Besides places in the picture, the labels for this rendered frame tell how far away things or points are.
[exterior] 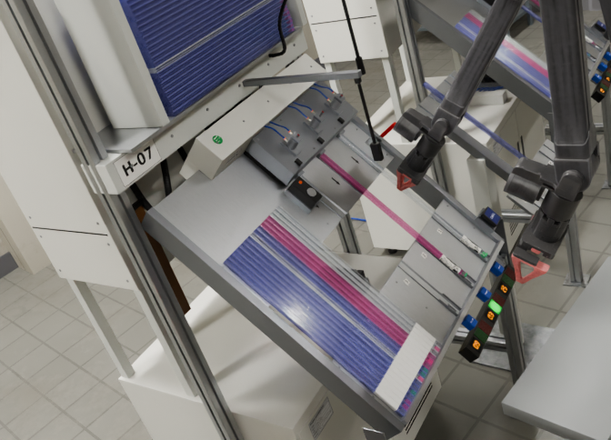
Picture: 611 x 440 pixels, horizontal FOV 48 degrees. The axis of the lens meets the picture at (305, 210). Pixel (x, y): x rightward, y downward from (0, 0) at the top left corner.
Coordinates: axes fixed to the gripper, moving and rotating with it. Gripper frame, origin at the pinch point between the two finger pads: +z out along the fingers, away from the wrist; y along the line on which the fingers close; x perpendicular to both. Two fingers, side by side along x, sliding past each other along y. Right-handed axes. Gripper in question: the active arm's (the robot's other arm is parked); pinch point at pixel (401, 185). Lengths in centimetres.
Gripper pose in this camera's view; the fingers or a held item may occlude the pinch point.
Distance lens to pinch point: 185.1
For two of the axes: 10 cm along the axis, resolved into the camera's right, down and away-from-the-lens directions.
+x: 8.1, 5.8, -1.1
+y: -4.9, 5.5, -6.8
